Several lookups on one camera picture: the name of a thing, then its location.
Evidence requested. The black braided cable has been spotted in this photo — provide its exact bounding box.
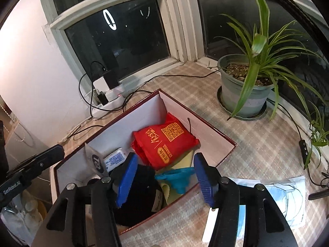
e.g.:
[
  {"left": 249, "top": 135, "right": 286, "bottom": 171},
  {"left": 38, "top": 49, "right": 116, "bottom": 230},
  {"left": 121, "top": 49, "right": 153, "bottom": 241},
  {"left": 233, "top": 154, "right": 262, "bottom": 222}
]
[{"left": 247, "top": 0, "right": 329, "bottom": 42}]

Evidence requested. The potted spider plant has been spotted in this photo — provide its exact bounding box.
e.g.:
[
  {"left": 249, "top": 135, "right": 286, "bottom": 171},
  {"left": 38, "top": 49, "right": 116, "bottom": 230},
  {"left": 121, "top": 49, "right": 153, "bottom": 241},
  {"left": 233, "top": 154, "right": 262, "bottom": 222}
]
[{"left": 213, "top": 0, "right": 329, "bottom": 170}]

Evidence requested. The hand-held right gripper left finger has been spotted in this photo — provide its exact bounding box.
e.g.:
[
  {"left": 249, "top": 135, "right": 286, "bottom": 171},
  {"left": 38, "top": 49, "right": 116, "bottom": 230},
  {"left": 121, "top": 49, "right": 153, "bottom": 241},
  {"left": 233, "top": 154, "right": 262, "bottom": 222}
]
[{"left": 31, "top": 153, "right": 139, "bottom": 247}]

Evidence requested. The black cable with inline switch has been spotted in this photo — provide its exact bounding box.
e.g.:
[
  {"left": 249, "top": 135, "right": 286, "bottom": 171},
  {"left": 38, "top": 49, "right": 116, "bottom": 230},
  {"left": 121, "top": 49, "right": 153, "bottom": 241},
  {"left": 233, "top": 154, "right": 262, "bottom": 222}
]
[{"left": 267, "top": 98, "right": 329, "bottom": 188}]

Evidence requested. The black tripod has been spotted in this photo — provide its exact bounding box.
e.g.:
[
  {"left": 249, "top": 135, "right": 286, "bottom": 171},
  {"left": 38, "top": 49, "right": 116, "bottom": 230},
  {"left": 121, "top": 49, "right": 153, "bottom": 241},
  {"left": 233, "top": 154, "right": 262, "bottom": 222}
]
[{"left": 308, "top": 188, "right": 329, "bottom": 201}]

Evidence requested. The yellow cloth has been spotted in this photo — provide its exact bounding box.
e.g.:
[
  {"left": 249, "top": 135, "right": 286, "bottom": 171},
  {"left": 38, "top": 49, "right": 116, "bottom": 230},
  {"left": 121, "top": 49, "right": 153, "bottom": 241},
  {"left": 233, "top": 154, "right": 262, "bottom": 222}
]
[{"left": 159, "top": 150, "right": 196, "bottom": 206}]

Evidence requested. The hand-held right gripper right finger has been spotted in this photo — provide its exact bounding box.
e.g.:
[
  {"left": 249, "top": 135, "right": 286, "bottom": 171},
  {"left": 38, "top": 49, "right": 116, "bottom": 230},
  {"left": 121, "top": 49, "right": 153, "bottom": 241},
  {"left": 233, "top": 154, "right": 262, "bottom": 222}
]
[{"left": 193, "top": 153, "right": 300, "bottom": 247}]

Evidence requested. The white charger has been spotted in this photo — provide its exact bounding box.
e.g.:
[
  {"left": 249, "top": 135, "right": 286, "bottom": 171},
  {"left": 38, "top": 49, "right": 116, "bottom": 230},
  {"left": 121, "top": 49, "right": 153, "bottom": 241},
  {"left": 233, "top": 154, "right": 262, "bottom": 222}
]
[{"left": 93, "top": 76, "right": 110, "bottom": 93}]

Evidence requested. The white framed window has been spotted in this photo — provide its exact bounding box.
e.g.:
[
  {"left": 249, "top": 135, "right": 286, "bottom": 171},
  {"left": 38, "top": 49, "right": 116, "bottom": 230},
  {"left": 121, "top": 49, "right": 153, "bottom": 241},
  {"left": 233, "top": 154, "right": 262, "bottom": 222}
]
[{"left": 38, "top": 0, "right": 329, "bottom": 114}]

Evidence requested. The grey plant saucer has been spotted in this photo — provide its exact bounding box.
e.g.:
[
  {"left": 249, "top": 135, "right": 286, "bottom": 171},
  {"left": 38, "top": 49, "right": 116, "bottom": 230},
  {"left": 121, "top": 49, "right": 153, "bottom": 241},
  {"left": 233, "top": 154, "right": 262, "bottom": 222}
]
[{"left": 217, "top": 86, "right": 268, "bottom": 121}]

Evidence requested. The white blue face mask packet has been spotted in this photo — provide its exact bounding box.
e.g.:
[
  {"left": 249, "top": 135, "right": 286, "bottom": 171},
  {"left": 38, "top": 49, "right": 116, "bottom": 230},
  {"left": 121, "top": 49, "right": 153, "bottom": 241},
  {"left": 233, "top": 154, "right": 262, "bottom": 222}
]
[{"left": 202, "top": 176, "right": 306, "bottom": 242}]

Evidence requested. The dark red cardboard box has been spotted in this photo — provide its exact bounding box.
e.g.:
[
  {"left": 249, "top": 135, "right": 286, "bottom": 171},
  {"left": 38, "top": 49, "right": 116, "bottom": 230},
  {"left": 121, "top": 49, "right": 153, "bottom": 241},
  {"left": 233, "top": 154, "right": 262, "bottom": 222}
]
[{"left": 49, "top": 89, "right": 238, "bottom": 234}]

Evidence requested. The clear plastic bag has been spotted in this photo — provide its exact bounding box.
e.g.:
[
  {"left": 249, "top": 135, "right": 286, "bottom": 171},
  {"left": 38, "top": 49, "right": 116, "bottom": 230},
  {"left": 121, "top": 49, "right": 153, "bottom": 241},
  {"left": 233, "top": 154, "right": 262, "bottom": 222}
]
[{"left": 0, "top": 183, "right": 49, "bottom": 247}]

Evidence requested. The white tissue packet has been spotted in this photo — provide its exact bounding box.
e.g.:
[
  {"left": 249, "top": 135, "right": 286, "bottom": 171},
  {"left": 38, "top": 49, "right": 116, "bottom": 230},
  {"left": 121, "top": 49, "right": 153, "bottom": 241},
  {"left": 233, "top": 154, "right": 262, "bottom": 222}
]
[{"left": 103, "top": 147, "right": 126, "bottom": 171}]

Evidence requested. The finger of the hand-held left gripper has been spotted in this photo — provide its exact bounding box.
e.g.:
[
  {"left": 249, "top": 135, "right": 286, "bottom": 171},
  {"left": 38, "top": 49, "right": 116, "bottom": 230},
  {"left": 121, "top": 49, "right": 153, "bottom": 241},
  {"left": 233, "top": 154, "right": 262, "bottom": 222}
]
[{"left": 10, "top": 144, "right": 65, "bottom": 178}]

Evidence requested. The white power strip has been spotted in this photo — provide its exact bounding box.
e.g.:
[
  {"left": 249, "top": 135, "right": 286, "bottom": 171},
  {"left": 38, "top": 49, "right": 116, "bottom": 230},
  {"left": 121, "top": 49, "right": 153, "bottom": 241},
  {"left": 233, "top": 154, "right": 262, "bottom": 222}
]
[{"left": 91, "top": 86, "right": 126, "bottom": 119}]

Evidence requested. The teal cloth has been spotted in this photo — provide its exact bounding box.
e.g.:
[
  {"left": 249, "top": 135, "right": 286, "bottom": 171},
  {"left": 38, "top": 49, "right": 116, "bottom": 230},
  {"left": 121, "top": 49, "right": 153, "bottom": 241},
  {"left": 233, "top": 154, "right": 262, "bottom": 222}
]
[{"left": 155, "top": 167, "right": 197, "bottom": 193}]

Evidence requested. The red fabric pouch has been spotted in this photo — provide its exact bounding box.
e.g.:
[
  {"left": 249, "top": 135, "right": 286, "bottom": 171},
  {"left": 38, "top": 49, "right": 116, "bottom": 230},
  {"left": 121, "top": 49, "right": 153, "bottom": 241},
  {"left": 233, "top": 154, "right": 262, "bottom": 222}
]
[{"left": 132, "top": 112, "right": 200, "bottom": 171}]

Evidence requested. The black fuzzy cloth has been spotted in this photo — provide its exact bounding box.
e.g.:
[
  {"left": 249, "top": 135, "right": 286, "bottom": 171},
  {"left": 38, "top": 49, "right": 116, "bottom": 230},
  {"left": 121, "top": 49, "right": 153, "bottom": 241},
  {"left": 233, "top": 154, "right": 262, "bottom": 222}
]
[{"left": 87, "top": 163, "right": 163, "bottom": 227}]

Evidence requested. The black power adapter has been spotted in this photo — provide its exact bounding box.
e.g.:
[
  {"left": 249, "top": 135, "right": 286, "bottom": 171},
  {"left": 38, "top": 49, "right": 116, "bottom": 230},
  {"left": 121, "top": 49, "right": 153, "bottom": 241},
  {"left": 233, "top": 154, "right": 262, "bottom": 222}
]
[{"left": 105, "top": 69, "right": 120, "bottom": 88}]

